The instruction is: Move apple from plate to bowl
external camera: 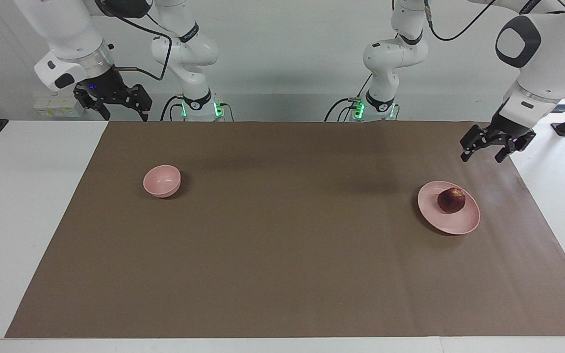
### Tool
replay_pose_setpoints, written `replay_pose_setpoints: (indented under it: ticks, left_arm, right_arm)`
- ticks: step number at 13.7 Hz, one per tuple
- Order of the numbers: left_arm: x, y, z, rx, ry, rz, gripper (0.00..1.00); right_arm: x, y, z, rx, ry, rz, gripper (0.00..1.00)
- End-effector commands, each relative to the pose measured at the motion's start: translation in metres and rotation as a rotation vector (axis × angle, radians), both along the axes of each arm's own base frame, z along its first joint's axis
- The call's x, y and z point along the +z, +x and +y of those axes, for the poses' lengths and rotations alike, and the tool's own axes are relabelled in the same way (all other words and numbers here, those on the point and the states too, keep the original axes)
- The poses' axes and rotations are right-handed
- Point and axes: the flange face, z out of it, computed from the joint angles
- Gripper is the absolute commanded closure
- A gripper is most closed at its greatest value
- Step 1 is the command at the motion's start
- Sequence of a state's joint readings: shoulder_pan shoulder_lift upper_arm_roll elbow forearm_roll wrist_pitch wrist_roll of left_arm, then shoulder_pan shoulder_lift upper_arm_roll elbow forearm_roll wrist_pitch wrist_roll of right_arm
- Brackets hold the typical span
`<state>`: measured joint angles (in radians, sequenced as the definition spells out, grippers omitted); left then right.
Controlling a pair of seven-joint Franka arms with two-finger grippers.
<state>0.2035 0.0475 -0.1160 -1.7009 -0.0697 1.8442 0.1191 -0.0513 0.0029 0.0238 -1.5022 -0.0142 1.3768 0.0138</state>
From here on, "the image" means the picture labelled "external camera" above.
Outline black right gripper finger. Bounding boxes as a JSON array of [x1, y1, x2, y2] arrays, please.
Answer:
[[125, 84, 154, 122], [73, 84, 112, 121]]

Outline pink bowl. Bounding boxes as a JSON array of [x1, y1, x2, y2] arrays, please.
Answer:
[[143, 165, 182, 198]]

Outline black right base cables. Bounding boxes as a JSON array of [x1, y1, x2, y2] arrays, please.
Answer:
[[160, 95, 234, 122]]

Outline black base cables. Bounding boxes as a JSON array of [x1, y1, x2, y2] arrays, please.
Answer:
[[324, 74, 401, 122], [160, 95, 234, 122]]

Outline white box with yellow label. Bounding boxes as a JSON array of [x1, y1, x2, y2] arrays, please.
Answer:
[[33, 94, 87, 118]]

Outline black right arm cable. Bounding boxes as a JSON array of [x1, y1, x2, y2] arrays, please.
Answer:
[[97, 0, 173, 81]]

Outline brown table mat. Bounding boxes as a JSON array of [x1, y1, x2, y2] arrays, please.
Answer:
[[5, 121, 565, 339]]

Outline pink plate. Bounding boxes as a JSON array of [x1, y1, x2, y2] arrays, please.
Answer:
[[417, 181, 481, 235]]

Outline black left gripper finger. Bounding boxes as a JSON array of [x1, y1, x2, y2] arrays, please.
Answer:
[[461, 125, 490, 163], [495, 130, 537, 163]]

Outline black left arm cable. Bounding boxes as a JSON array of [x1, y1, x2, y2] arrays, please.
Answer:
[[422, 0, 565, 112]]

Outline black left base cables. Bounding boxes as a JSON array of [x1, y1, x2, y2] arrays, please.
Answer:
[[324, 74, 401, 122]]

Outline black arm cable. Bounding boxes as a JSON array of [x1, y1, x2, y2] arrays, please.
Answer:
[[97, 0, 173, 81], [422, 0, 565, 112]]

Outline dark red apple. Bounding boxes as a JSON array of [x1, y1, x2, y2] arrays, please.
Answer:
[[437, 187, 466, 214]]

